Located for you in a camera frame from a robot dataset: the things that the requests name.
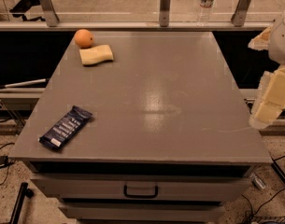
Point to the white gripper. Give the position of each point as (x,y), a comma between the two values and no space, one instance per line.
(281,41)

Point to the blue rxbar blueberry wrapper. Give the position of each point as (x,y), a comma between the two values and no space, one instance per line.
(65,128)

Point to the clear plastic water bottle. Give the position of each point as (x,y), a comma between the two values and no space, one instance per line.
(204,12)

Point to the small metal can on floor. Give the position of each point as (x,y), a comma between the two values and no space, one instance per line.
(257,181)

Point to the grey drawer cabinet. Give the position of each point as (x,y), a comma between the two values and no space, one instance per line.
(166,113)

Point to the yellow sponge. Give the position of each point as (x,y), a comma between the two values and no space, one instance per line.
(96,55)

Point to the orange fruit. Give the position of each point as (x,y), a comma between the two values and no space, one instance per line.
(84,38)

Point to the metal rod on left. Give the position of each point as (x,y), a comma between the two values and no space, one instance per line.
(24,83)

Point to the black stand bar on floor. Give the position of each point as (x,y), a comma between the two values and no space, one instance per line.
(24,192)

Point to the black drawer handle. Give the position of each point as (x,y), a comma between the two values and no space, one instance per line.
(140,193)

